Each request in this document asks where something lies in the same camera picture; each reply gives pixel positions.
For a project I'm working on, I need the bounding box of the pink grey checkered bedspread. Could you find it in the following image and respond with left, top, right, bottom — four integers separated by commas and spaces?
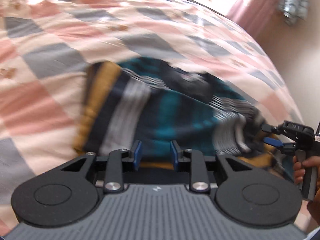
1, 0, 302, 235

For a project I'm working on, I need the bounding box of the pink curtain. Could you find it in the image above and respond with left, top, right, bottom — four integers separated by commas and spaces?
226, 0, 280, 38

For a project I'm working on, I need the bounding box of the navy teal striped sweater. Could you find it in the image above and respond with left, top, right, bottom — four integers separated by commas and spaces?
72, 56, 296, 181

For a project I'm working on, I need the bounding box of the person's right hand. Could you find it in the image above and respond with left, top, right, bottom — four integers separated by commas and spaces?
293, 156, 320, 225

